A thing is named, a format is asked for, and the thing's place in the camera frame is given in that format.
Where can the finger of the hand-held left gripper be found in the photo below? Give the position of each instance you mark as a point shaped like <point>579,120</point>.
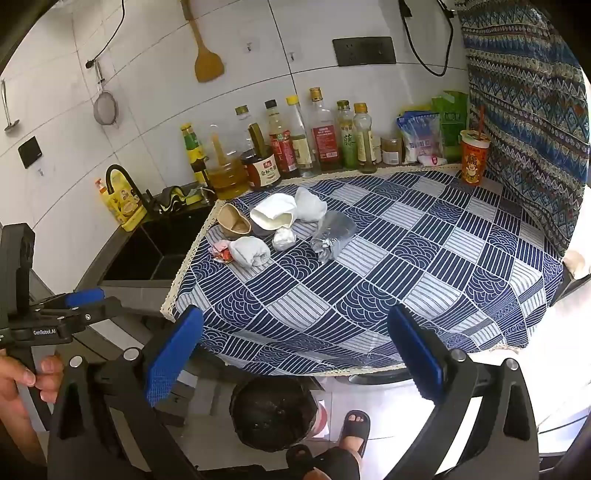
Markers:
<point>106,311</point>
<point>83,298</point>

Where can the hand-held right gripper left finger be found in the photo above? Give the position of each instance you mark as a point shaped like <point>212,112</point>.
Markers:
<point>173,357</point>

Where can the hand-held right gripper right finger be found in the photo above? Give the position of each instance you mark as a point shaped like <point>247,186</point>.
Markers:
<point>415,353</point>

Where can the bin with black bag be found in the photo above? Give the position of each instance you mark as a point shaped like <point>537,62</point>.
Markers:
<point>272,415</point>

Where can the white tissue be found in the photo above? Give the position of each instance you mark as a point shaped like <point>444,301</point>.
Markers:
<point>249,251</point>

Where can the brown paper cup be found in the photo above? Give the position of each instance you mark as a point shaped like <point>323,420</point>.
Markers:
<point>231,224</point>

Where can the clear plastic bag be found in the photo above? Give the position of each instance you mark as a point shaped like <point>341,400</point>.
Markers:
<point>332,233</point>

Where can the white cup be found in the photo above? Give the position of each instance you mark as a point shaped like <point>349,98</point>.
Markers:
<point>272,207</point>

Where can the person's left forearm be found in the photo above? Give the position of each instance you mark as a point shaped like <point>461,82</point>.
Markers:
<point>14,445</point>

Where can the person's left hand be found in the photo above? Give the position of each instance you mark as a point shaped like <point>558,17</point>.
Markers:
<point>18,392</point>

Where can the black sink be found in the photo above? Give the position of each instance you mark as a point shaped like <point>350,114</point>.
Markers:
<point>152,249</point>

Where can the blue white patterned tablecloth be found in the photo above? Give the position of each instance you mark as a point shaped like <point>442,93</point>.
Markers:
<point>392,258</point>

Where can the person's sandalled foot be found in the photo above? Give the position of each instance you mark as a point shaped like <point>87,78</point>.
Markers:
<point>328,464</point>
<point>353,429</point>

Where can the yellow dish soap bottle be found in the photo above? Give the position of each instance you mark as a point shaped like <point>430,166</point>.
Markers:
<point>122,203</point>

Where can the crumpled colourful wrapper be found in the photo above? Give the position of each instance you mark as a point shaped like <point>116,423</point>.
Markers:
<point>219,251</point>

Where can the black faucet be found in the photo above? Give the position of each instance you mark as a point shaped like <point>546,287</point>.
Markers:
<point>113,170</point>

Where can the yellow black cleaning cloth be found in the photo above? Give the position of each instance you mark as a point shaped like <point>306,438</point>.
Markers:
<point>178,196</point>

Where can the metal ladle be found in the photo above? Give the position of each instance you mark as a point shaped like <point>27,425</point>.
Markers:
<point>11,124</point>

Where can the clear cooking oil jug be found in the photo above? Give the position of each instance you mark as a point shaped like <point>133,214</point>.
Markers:
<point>226,177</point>

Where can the white plastic bag wad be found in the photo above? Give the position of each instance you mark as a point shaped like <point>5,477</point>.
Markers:
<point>308,205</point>

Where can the green label sauce bottle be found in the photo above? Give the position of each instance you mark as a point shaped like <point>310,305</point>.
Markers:
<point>191,147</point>

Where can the metal mesh strainer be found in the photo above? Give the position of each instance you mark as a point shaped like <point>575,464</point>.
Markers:
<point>106,108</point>

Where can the small white pink packet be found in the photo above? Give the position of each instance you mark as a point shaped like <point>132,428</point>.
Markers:
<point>431,160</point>

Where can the red printed drink cup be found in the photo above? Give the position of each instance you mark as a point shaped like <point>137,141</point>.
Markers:
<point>473,159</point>

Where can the small glass jar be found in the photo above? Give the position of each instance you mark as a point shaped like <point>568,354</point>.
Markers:
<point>391,151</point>

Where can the clear bottle dark liquid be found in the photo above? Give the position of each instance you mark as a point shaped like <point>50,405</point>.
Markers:
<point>365,143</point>

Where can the blue white plastic packet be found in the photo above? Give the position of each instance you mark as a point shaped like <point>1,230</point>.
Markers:
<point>418,136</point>

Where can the green label oil bottle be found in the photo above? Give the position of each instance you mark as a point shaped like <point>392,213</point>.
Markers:
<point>346,138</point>

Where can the tall red label bottle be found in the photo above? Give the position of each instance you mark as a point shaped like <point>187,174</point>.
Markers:
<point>324,138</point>

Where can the green plastic packet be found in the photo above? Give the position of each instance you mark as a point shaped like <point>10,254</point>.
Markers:
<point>452,122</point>

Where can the dark cap red label bottle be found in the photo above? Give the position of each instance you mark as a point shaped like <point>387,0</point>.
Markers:
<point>279,147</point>

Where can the clear bottle beige label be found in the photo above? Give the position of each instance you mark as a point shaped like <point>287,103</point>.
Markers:
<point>300,147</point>

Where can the gold cap glass bottle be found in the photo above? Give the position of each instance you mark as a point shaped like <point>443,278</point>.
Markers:
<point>242,115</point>

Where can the orange straw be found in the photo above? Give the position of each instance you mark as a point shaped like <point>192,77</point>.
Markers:
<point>481,120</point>

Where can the blue patterned curtain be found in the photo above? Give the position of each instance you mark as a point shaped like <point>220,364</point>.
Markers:
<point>521,115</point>

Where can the wooden spatula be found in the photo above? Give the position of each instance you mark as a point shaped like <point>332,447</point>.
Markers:
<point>208,64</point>

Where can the small black wall switch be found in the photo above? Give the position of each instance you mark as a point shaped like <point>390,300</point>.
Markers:
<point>30,152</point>

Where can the black wall outlet panel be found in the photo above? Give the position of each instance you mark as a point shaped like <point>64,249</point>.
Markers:
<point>364,50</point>

